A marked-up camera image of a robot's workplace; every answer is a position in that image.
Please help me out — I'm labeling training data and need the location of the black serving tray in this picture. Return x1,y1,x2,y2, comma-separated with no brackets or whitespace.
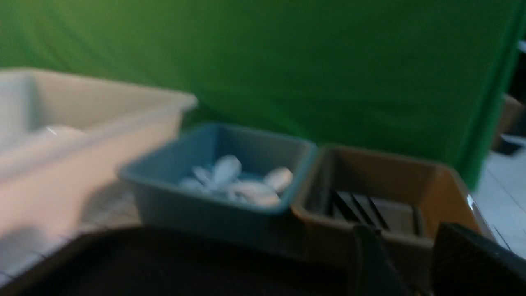
1,227,350,296

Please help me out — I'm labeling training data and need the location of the white soup spoon left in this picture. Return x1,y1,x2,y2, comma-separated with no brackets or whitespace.
177,178,207,193

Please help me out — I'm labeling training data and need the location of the green backdrop cloth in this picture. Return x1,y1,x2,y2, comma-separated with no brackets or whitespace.
1,0,525,190

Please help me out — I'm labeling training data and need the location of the white soup spoon upper right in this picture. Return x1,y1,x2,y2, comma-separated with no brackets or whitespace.
263,167,293,194

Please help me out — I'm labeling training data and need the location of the brown plastic bin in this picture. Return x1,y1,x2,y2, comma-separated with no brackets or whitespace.
291,146,495,290

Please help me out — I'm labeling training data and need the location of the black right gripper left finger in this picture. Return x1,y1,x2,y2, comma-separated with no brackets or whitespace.
351,225,411,296

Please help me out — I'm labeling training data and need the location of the white ceramic soup spoon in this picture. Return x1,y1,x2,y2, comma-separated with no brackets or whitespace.
212,154,242,188

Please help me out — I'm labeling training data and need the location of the teal plastic bin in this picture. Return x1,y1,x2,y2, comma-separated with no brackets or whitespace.
118,123,318,252

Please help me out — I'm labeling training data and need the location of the large white plastic tub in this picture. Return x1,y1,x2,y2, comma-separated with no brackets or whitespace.
1,69,197,237

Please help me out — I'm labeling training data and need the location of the large white rice plate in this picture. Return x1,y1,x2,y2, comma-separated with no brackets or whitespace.
39,125,86,137

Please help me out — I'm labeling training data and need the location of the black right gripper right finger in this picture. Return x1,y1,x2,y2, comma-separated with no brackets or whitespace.
430,223,526,296

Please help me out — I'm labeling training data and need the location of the black chopstick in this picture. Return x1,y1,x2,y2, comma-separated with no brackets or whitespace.
330,190,362,223
350,193,390,230

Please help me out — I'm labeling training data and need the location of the white soup spoon long middle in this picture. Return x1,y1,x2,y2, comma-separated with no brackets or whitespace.
226,180,281,207

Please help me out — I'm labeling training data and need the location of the black chopstick left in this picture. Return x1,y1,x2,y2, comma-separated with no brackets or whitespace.
330,190,362,223

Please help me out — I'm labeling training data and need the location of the black chopstick middle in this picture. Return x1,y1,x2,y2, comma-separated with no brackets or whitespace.
350,193,390,230

